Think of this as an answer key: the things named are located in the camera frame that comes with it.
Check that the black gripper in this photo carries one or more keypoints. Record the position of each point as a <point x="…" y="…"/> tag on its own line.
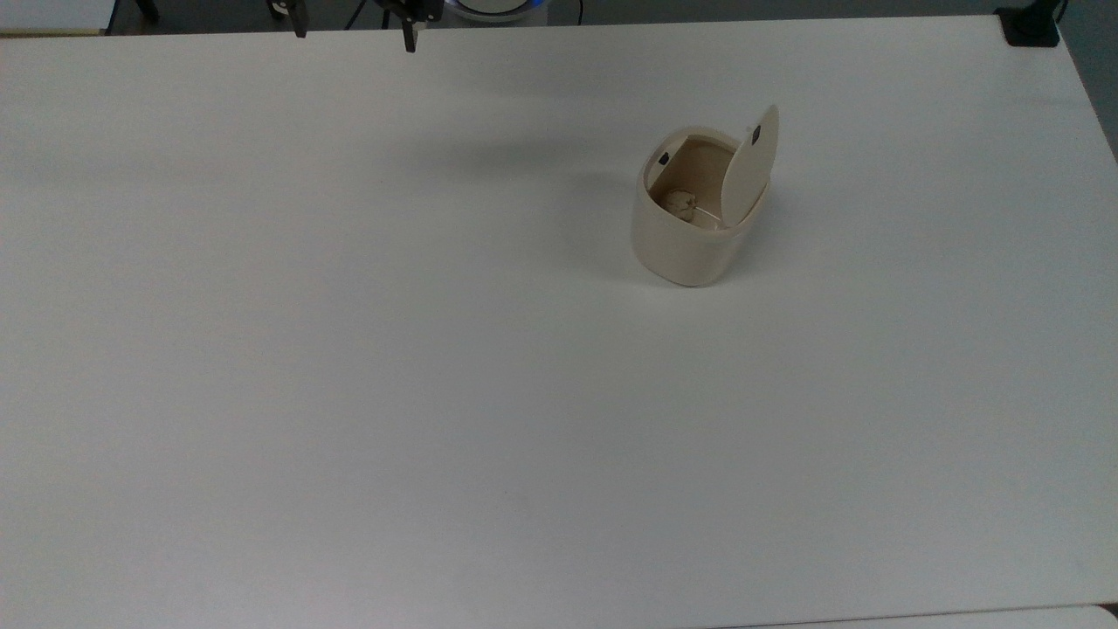
<point x="410" y="9"/>

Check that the cream oval bin lid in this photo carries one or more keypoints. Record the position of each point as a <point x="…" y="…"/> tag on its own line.
<point x="748" y="175"/>

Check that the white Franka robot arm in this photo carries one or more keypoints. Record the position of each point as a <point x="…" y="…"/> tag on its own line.
<point x="493" y="7"/>

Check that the cream plastic trash bin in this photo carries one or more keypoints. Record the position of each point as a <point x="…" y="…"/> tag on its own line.
<point x="677" y="249"/>

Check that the black stand leg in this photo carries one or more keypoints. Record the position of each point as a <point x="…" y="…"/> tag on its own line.
<point x="148" y="8"/>

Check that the crumpled paper ball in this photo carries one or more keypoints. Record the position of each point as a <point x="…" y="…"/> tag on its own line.
<point x="679" y="204"/>

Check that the light table with wood edge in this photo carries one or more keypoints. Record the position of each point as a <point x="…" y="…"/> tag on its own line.
<point x="52" y="14"/>

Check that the black camera stand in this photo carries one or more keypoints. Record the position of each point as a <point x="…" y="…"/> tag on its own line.
<point x="295" y="13"/>

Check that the black table clamp mount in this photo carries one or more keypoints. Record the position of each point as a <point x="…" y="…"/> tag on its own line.
<point x="1029" y="26"/>

